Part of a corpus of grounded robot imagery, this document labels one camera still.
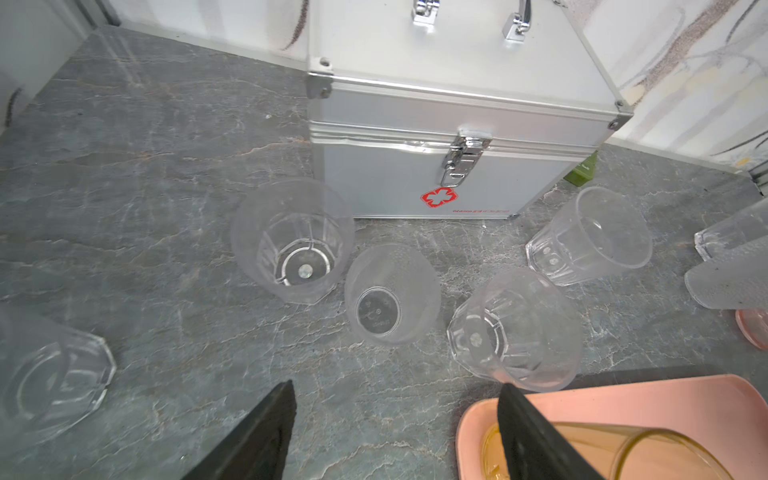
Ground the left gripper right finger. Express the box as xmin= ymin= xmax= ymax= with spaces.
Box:
xmin=497 ymin=383 xmax=603 ymax=480

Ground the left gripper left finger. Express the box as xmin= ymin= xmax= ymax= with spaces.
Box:
xmin=184 ymin=380 xmax=297 ymax=480

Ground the amber plastic cup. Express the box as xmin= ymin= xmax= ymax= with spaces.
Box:
xmin=481 ymin=422 xmax=731 ymax=479

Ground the clear faceted cup front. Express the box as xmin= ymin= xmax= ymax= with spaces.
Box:
xmin=447 ymin=267 xmax=584 ymax=393

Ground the clear faceted cup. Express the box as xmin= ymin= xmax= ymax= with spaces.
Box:
xmin=525 ymin=187 xmax=652 ymax=286
xmin=447 ymin=267 xmax=584 ymax=393
xmin=230 ymin=177 xmax=355 ymax=305

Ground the pink plastic tray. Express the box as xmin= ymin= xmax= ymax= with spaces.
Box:
xmin=454 ymin=374 xmax=768 ymax=480

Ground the frosted dimpled cup left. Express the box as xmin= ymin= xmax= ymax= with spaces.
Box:
xmin=344 ymin=243 xmax=441 ymax=347

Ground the frosted dimpled cup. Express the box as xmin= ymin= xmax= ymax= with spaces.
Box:
xmin=684 ymin=236 xmax=767 ymax=310
xmin=344 ymin=243 xmax=441 ymax=347

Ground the clear cup far left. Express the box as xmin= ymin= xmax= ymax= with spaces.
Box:
xmin=1 ymin=304 xmax=116 ymax=457

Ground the clear faceted cup by case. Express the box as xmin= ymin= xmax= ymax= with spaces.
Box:
xmin=230 ymin=177 xmax=355 ymax=305

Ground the pink plastic cup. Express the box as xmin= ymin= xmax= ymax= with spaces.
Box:
xmin=735 ymin=310 xmax=768 ymax=350

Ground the small green object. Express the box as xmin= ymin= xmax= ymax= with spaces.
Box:
xmin=563 ymin=151 xmax=598 ymax=187

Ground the clear cup right back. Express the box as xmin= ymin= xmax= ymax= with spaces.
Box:
xmin=694 ymin=198 xmax=768 ymax=261

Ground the silver first aid case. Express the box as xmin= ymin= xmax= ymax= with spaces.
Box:
xmin=305 ymin=1 xmax=633 ymax=219

